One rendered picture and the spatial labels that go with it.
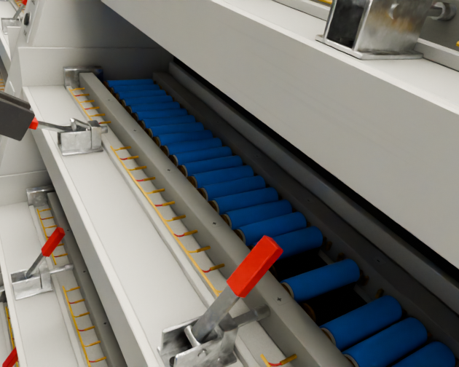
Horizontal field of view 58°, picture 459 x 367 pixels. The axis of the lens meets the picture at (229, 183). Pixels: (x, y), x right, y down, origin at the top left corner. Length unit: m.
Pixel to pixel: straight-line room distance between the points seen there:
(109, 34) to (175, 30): 0.33
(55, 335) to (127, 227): 0.20
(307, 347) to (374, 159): 0.13
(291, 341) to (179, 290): 0.09
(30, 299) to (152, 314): 0.28
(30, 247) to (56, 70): 0.24
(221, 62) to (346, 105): 0.10
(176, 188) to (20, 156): 0.35
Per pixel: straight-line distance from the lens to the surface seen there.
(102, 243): 0.33
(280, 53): 0.20
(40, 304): 0.54
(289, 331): 0.26
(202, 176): 0.38
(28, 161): 0.66
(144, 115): 0.49
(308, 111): 0.18
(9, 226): 0.65
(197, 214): 0.32
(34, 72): 0.61
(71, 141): 0.44
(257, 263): 0.22
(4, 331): 0.75
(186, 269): 0.30
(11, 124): 0.42
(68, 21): 0.60
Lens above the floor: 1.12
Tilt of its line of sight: 20 degrees down
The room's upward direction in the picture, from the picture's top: 27 degrees clockwise
